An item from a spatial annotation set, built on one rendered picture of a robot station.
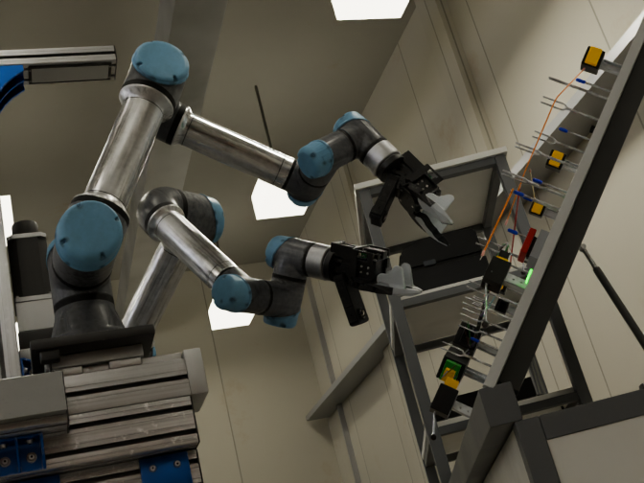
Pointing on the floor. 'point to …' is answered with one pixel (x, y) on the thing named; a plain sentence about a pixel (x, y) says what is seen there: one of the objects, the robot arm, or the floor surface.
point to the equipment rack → (444, 303)
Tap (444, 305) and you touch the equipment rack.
